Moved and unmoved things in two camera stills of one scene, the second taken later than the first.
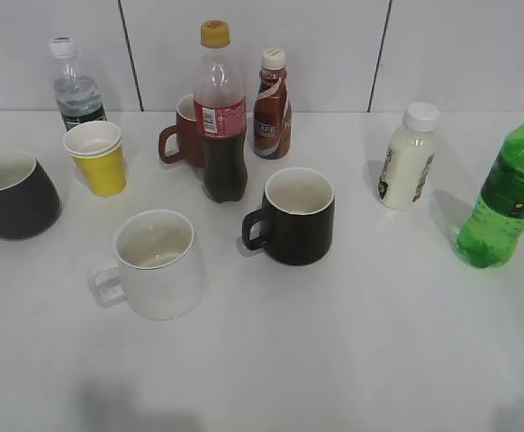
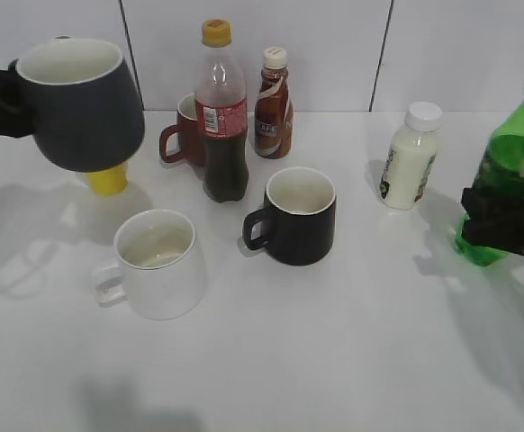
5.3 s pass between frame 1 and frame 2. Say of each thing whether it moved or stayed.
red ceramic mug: stayed
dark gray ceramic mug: moved
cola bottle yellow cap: stayed
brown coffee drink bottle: stayed
